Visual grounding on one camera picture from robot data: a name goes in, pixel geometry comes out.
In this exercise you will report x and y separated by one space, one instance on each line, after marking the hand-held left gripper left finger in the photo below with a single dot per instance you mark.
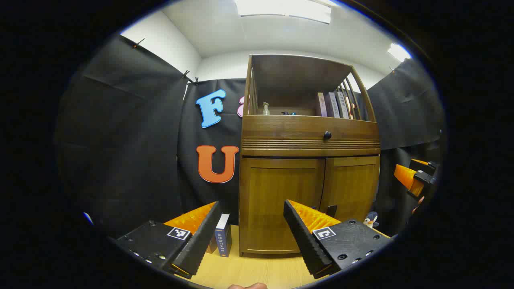
200 245

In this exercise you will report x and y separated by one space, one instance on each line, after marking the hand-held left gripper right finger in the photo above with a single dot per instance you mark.
305 241

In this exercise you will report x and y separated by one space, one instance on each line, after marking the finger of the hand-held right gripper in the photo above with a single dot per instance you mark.
407 176
423 165

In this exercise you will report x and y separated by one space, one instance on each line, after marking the wooden shoe cabinet door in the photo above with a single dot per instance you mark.
265 200
353 184

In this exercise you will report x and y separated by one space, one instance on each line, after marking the wooden double-door shoe cabinet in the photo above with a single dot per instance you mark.
289 76

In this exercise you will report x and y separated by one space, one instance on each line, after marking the wooden cabinet drawer black knob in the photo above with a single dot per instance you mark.
281 128

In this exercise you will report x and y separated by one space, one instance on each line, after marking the blue cover book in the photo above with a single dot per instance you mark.
223 235

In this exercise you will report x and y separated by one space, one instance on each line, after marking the penguin plush toy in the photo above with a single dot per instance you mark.
372 220

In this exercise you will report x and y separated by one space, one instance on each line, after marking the red spine book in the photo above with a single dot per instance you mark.
350 107

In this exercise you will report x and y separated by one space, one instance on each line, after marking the white spine book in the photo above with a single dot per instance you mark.
342 105

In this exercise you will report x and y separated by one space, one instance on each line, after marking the mauve hardcover book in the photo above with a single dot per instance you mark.
321 105

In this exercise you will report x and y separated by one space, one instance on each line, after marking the small ceiling light panel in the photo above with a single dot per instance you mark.
398 52

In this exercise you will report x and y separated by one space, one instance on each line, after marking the small blue object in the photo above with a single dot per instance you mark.
290 113

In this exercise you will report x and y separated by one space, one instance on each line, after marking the black backdrop cloth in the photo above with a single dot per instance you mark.
120 140

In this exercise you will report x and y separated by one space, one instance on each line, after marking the small clear spray bottle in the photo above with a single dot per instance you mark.
265 109

